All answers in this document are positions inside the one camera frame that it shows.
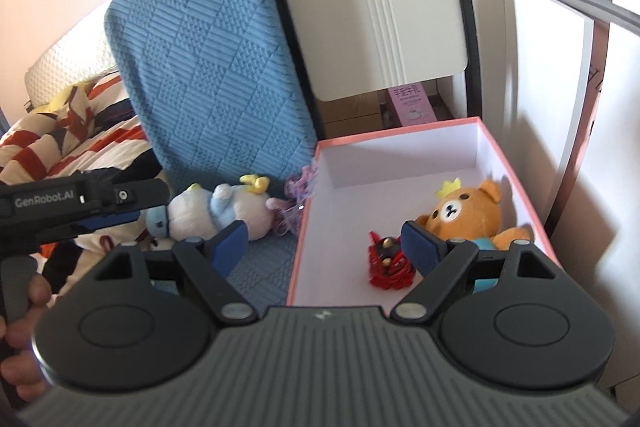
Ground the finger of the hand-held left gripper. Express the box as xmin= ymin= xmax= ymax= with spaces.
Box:
xmin=75 ymin=177 xmax=172 ymax=234

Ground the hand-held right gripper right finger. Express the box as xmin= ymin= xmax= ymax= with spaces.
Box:
xmin=391 ymin=221 xmax=556 ymax=326

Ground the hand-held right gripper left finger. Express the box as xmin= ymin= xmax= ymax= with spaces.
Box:
xmin=95 ymin=221 xmax=257 ymax=326

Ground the white and blue plush toy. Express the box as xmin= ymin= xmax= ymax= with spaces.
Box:
xmin=146 ymin=175 xmax=275 ymax=244

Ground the pink storage box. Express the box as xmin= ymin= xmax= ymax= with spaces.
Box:
xmin=286 ymin=117 xmax=562 ymax=308

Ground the person's left hand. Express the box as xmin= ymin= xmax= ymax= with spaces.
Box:
xmin=0 ymin=276 xmax=55 ymax=395

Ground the red knotted ornament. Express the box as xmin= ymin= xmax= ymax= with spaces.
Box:
xmin=369 ymin=231 xmax=417 ymax=291

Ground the blue textured bed cover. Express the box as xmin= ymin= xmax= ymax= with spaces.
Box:
xmin=220 ymin=187 xmax=312 ymax=308

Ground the orange bear plush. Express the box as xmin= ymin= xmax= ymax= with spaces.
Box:
xmin=415 ymin=178 xmax=535 ymax=295

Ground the striped blanket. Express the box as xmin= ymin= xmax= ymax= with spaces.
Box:
xmin=0 ymin=74 xmax=171 ymax=298

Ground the pink carton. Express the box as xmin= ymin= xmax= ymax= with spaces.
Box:
xmin=385 ymin=82 xmax=435 ymax=128

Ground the white pillow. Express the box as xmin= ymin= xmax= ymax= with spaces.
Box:
xmin=24 ymin=7 xmax=123 ymax=108

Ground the cardboard box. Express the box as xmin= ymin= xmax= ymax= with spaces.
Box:
xmin=317 ymin=92 xmax=392 ymax=140

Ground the blue textured cushion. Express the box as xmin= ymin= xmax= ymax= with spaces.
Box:
xmin=104 ymin=0 xmax=321 ymax=208

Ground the white plastic chair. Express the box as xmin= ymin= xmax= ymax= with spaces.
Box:
xmin=259 ymin=0 xmax=485 ymax=142

